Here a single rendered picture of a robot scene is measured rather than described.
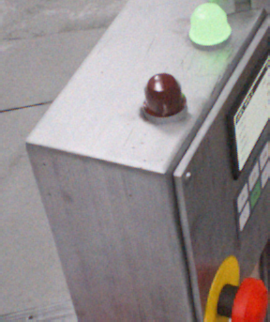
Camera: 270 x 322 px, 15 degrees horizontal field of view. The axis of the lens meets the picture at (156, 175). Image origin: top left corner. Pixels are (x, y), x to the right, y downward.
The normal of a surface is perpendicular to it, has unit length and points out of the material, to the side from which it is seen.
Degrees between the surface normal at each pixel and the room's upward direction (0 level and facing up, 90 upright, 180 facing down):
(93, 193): 90
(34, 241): 0
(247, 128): 90
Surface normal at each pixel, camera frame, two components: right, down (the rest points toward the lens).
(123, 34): -0.13, -0.71
